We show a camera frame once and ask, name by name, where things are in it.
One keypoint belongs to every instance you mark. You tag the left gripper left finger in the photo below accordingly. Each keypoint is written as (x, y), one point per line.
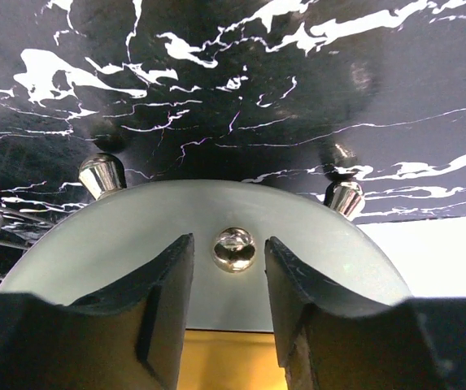
(126, 335)

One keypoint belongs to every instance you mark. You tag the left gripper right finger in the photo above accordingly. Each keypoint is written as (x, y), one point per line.
(329, 337)

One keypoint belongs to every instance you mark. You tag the grey drawer metal knob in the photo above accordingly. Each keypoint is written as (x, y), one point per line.
(234, 250)

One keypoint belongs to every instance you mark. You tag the right metal container foot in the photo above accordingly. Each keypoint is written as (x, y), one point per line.
(345, 197)

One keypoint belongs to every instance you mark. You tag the metal container foot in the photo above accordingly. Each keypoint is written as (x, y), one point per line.
(345, 197)
(102, 175)

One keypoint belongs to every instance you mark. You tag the left metal container foot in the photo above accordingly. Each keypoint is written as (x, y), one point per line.
(102, 175)

